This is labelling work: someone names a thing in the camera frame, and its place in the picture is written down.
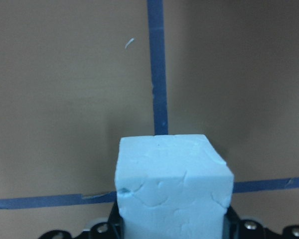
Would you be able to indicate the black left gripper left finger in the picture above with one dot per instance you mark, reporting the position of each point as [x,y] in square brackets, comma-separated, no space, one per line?
[103,228]

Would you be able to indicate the light blue foam cube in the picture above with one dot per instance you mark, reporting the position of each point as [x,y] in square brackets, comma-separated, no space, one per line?
[172,187]

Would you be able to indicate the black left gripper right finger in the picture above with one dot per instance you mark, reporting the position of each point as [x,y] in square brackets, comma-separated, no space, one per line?
[236,228]

